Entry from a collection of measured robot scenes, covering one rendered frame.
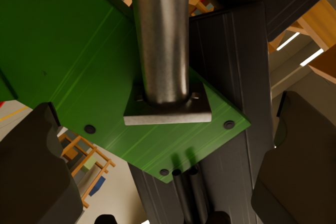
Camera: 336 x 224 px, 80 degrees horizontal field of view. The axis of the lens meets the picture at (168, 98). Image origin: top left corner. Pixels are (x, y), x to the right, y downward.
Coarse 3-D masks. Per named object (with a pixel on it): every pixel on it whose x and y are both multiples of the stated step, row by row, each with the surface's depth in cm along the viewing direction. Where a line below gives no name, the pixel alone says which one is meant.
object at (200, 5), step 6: (204, 0) 353; (192, 6) 309; (198, 6) 306; (204, 6) 307; (192, 12) 356; (204, 12) 307; (282, 36) 372; (270, 42) 351; (276, 42) 358; (270, 48) 355; (276, 48) 353
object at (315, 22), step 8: (320, 0) 73; (312, 8) 75; (320, 8) 74; (328, 8) 74; (304, 16) 76; (312, 16) 76; (320, 16) 75; (328, 16) 75; (304, 24) 80; (312, 24) 77; (320, 24) 76; (328, 24) 76; (312, 32) 80; (320, 32) 77; (328, 32) 77; (320, 40) 79; (328, 40) 78; (328, 48) 79
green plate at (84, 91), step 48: (0, 0) 13; (48, 0) 13; (96, 0) 13; (0, 48) 14; (48, 48) 14; (96, 48) 14; (48, 96) 16; (96, 96) 16; (96, 144) 19; (144, 144) 19; (192, 144) 19
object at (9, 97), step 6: (0, 72) 15; (0, 78) 15; (0, 84) 15; (6, 84) 16; (0, 90) 16; (6, 90) 16; (12, 90) 16; (0, 96) 16; (6, 96) 16; (12, 96) 16
